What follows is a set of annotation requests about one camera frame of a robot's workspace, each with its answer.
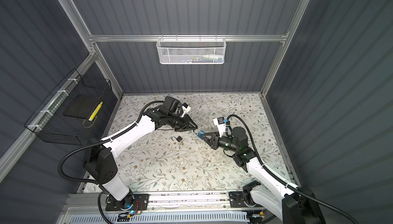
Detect black wire basket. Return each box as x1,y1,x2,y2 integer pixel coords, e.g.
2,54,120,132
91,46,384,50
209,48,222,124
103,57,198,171
25,71,117,146

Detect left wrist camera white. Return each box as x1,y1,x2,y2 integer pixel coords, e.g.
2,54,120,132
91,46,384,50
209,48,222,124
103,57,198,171
181,103,190,117

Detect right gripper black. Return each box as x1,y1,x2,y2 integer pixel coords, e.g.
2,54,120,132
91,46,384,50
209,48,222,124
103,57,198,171
201,131,239,154

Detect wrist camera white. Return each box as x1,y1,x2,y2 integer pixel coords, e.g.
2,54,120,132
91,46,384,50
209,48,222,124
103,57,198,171
213,116,228,138
181,103,190,117

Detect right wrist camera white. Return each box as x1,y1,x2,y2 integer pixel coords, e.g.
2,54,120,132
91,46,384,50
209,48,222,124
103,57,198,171
213,116,228,138

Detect black box in basket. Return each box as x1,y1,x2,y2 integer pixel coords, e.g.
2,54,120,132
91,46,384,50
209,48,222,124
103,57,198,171
63,95,101,119

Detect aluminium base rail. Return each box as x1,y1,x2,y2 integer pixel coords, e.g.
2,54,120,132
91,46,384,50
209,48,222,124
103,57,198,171
61,190,308,212

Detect yellow tool in basket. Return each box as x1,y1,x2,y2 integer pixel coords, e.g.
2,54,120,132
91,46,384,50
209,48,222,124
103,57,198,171
88,102,103,122

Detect items in white basket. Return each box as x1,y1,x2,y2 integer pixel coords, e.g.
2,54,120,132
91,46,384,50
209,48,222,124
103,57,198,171
180,55,224,64

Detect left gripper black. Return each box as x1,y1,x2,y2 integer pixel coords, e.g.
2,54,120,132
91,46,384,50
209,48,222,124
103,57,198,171
167,114,199,132

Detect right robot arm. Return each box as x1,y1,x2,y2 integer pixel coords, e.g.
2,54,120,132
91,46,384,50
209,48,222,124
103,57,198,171
198,127,325,224

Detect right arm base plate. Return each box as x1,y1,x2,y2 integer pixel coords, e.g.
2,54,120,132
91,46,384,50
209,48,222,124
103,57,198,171
228,191,262,208

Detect white wire mesh basket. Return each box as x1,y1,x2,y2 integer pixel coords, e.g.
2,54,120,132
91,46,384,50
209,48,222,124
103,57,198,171
156,38,227,65

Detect floral table mat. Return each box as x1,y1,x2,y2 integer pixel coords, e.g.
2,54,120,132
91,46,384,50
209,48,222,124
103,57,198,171
116,93,292,192

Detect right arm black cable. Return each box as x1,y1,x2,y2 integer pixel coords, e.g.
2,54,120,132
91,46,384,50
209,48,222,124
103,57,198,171
226,114,360,224

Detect blue padlock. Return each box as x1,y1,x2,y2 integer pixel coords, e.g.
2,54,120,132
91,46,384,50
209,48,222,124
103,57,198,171
196,130,205,138

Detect white vented panel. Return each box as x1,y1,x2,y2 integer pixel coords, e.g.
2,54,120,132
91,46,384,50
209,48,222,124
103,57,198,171
69,211,251,224

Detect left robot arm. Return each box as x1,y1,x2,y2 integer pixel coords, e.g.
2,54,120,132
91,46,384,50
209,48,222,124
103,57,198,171
83,96,198,202

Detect small black padlock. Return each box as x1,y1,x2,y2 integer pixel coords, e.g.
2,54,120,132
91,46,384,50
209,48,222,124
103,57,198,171
171,136,183,142

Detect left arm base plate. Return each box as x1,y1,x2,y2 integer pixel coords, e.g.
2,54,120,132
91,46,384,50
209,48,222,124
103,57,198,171
105,194,150,211

